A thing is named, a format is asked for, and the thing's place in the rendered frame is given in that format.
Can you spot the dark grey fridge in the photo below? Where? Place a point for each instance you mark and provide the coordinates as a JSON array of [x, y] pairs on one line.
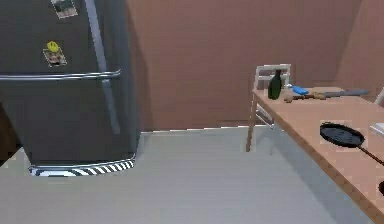
[[66, 110]]

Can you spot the white flat object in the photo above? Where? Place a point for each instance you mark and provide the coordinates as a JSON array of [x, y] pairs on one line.
[[378, 128]]

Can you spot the photo fridge magnet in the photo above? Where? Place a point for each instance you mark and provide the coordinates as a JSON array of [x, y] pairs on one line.
[[64, 8]]

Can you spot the black round object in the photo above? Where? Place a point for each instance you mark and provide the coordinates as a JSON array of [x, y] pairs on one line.
[[381, 188]]

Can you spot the small tan round object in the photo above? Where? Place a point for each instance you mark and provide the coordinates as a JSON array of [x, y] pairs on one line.
[[288, 97]]

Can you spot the grey blade knife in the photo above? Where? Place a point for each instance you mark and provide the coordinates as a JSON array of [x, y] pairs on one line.
[[343, 93]]

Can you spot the white chair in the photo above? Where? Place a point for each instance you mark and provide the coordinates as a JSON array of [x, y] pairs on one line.
[[266, 75]]

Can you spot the black frying pan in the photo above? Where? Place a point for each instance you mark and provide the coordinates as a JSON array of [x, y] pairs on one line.
[[341, 135]]

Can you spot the light wooden table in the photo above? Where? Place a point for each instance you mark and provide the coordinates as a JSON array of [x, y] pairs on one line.
[[320, 113]]

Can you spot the yellow fridge magnet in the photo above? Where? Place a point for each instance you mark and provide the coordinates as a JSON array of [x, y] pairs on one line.
[[52, 46]]

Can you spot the dark green bottle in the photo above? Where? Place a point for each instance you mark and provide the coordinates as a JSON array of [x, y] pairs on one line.
[[275, 87]]

